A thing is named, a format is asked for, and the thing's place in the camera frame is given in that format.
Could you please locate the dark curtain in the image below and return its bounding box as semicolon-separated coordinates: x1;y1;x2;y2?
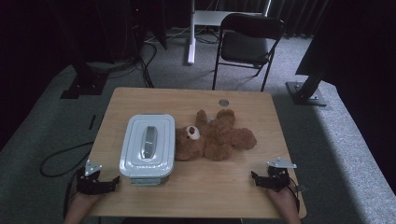
267;0;332;39

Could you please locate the person's dark clothing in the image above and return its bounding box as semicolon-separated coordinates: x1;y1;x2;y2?
120;217;245;224

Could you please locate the black stand with square base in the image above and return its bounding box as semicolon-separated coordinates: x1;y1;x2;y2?
60;0;110;100

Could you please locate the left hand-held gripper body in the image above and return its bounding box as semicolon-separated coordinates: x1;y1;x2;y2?
76;159;109;196

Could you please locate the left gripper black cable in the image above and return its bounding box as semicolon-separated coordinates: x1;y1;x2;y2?
63;171;80;218

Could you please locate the person's left hand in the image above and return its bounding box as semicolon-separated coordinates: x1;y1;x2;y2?
65;191;101;222

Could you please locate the black stand with bolted base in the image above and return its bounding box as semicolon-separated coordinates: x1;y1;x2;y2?
285;60;329;107

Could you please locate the black folding chair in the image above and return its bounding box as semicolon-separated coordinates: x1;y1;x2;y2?
212;12;286;93

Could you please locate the white storage box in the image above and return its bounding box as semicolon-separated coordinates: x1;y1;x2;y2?
130;175;172;187

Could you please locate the white desk frame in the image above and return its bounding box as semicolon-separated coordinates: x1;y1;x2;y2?
186;0;273;66

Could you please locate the brown teddy bear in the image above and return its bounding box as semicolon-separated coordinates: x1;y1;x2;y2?
175;108;258;162

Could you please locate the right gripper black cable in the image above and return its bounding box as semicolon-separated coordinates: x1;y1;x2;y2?
287;176;302;215

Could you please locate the black looped floor cable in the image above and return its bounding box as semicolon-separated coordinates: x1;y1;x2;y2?
39;141;95;178

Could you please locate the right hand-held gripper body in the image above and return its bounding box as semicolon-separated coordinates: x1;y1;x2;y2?
263;157;298;192

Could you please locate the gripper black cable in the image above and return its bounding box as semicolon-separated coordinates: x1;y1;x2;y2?
63;171;80;218
287;176;302;215

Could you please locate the person's right hand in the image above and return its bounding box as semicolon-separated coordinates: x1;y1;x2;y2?
266;186;301;219

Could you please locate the bundle of black floor cables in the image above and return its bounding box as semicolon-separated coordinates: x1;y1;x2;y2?
86;36;169;89

